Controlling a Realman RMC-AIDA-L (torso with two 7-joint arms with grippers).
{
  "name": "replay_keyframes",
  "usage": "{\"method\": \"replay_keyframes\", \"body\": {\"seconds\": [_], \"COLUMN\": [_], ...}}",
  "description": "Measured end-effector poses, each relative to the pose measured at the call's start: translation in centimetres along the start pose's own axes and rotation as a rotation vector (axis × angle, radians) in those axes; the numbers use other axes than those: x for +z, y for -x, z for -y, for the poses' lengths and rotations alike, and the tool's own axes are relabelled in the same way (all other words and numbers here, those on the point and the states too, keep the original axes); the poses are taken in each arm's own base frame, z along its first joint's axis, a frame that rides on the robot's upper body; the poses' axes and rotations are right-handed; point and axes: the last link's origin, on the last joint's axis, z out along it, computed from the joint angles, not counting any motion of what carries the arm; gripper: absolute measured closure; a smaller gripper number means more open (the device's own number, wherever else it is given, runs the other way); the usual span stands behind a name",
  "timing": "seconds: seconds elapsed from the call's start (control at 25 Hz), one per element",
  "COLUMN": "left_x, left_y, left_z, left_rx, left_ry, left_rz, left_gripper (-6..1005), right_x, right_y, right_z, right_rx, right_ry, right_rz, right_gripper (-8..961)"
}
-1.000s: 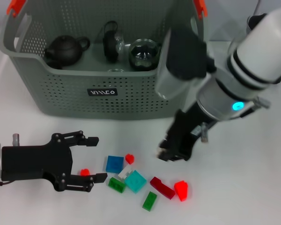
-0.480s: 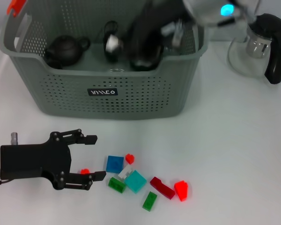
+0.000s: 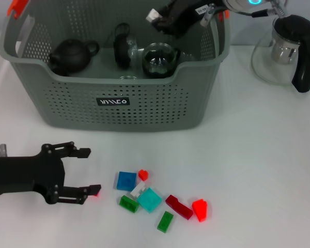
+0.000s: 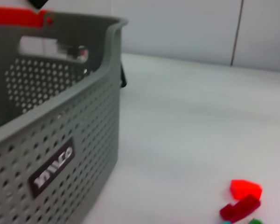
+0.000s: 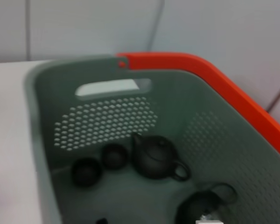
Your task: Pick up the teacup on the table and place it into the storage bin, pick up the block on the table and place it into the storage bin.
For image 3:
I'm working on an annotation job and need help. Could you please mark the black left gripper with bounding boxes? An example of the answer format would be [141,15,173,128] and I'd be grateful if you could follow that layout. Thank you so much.
[0,141,102,206]

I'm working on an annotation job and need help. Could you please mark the dark red long toy brick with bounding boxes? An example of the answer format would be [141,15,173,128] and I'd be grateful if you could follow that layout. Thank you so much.
[165,194,194,220]

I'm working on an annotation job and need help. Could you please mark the white toy brick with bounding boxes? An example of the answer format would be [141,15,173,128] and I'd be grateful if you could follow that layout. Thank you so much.
[130,181,148,199]

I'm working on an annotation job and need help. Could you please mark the thick green toy brick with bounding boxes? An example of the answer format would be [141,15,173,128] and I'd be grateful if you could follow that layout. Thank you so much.
[119,195,140,213]

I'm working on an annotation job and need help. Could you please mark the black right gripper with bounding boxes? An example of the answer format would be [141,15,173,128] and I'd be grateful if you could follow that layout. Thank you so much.
[154,0,226,39]

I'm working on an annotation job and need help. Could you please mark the black clay teapot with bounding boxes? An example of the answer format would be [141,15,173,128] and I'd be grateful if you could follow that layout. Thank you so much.
[49,38,100,73]

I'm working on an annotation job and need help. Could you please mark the clear two-stud toy brick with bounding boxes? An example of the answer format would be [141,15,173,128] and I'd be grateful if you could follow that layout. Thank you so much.
[146,8,161,23]

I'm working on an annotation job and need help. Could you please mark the blue square toy brick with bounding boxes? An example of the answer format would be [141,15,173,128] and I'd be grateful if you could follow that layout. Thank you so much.
[116,171,137,192]

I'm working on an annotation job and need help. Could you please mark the cyan square toy brick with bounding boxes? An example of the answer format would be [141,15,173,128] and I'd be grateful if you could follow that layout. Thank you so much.
[136,187,163,213]

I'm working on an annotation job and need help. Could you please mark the flat green two-stud brick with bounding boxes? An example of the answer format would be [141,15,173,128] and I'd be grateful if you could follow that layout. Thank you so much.
[157,210,175,233]

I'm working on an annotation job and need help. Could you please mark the grey perforated plastic storage basket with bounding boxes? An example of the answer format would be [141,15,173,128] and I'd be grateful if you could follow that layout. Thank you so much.
[0,0,232,132]

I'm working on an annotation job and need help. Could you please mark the glass carafe with black handle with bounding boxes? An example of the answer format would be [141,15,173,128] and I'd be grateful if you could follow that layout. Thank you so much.
[250,14,310,94]

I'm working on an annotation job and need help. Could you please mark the bright red sloped toy brick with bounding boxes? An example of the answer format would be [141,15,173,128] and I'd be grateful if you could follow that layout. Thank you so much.
[192,198,208,223]

